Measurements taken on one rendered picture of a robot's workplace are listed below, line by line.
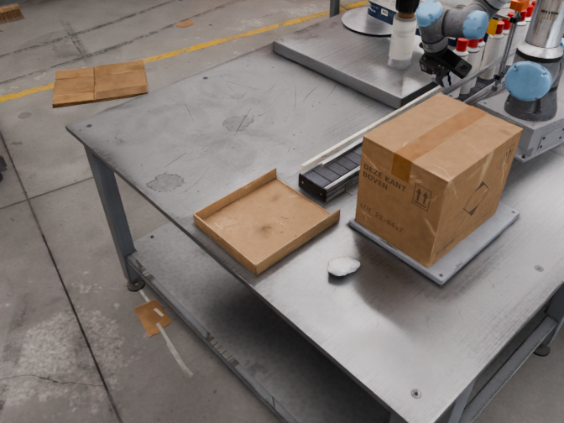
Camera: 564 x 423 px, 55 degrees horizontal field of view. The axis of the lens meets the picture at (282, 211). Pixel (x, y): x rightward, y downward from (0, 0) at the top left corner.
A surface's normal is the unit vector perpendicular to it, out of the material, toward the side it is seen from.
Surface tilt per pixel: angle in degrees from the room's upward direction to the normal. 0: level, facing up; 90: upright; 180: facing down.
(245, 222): 0
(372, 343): 0
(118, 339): 0
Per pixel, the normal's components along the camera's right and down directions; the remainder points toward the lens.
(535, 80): -0.56, 0.60
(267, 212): -0.02, -0.75
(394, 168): -0.75, 0.45
